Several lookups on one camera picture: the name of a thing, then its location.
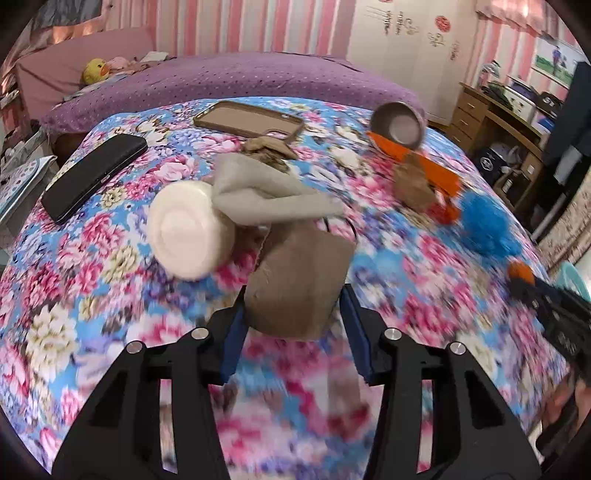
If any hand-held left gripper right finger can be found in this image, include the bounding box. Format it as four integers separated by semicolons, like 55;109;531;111
341;285;542;480

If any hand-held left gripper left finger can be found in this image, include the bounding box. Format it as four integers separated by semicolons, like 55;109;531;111
51;286;247;480

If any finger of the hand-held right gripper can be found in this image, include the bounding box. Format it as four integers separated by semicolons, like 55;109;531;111
509;276;563;320

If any orange peel piece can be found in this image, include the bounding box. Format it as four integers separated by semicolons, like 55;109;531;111
508;261;536;288

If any blue plastic basket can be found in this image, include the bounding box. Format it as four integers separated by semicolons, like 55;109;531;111
549;261;591;302

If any brown cloth bag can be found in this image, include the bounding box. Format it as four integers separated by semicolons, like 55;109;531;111
244;226;356;342

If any blue plastic bag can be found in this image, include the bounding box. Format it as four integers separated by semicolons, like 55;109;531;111
462;190;522;259

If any orange snack packet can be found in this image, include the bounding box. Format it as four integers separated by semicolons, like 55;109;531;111
367;131;462;198

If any floral curtain cloth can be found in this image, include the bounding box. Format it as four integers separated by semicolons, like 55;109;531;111
538;198;591;274

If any white round lid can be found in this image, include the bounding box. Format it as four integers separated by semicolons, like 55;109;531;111
148;180;236;281

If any black bag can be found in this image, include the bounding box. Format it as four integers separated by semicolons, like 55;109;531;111
475;143;509;186

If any grey cloth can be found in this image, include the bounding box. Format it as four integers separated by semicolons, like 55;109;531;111
210;152;345;229

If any brown paper lump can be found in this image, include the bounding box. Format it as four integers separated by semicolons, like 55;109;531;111
392;154;439;212

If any dark hanging jacket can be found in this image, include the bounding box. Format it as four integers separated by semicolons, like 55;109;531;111
542;60;591;185

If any wooden desk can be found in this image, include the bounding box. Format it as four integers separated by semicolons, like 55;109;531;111
450;82;546;232

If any white box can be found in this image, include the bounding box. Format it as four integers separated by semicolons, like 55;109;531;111
503;85;539;121

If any black wallet case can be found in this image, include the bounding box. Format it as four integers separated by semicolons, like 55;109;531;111
41;134;148;224

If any brown phone case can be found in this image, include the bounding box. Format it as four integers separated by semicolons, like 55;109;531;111
193;100;305;139

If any pink mug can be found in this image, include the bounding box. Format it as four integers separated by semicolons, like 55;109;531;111
370;102;426;151

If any purple bed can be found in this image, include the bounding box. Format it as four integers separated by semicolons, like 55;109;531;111
41;52;428;139

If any printed cardboard box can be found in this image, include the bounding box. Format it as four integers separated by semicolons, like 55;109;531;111
0;154;57;224

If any white wardrobe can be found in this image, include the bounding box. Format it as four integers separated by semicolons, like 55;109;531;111
346;0;481;126

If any pink cloth heap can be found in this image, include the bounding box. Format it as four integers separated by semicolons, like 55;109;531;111
107;55;141;75

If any yellow duck plush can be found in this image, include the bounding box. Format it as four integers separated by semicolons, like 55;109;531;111
82;58;110;86

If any pink bed headboard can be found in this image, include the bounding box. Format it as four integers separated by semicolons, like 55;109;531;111
16;25;155;121

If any grey curtain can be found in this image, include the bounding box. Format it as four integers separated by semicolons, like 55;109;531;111
34;0;118;26

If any wall picture with figures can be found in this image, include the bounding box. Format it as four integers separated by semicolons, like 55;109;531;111
531;37;585;89

